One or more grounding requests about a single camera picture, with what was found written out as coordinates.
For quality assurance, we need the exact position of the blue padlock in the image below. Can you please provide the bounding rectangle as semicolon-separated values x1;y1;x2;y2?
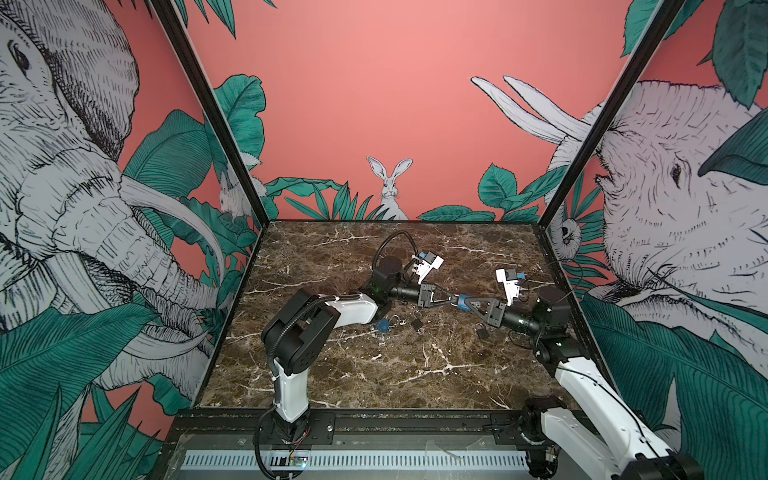
456;295;472;312
376;319;391;333

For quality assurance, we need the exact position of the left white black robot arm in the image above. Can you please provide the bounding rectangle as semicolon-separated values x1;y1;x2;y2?
261;252;444;427

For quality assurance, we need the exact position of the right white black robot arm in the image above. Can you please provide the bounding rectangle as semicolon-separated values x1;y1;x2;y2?
462;287;704;479

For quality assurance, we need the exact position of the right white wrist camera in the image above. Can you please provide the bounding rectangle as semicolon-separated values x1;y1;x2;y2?
495;268;528;306

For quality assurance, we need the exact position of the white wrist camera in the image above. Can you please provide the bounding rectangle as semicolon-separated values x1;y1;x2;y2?
410;251;444;285
495;268;528;306

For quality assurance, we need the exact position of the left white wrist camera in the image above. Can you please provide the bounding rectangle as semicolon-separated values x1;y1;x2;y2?
410;251;444;285

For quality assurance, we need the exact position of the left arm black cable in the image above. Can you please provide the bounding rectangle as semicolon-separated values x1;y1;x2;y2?
371;230;419;271

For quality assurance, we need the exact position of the black front mounting rail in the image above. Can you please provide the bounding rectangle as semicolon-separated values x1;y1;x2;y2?
166;407;543;448

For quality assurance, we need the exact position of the white slotted cable duct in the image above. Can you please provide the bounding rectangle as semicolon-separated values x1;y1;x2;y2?
180;450;528;472

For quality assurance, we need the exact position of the right black frame post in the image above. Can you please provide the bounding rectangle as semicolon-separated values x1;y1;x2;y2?
538;0;685;229

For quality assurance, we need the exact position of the black frame post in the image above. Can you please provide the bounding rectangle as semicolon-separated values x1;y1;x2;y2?
150;0;270;230
538;0;685;229

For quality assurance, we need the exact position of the left black frame post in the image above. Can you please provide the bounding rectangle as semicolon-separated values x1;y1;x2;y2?
150;0;270;230

